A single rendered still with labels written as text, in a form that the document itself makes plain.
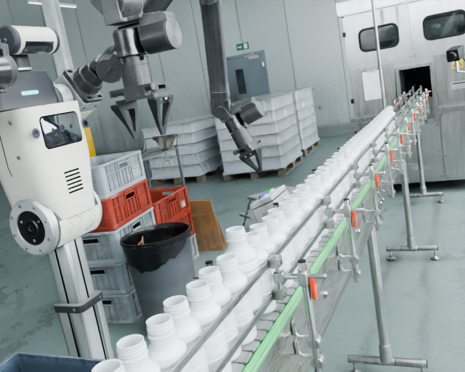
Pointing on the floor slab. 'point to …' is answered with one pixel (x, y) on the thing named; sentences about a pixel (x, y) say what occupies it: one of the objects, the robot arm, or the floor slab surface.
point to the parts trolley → (159, 155)
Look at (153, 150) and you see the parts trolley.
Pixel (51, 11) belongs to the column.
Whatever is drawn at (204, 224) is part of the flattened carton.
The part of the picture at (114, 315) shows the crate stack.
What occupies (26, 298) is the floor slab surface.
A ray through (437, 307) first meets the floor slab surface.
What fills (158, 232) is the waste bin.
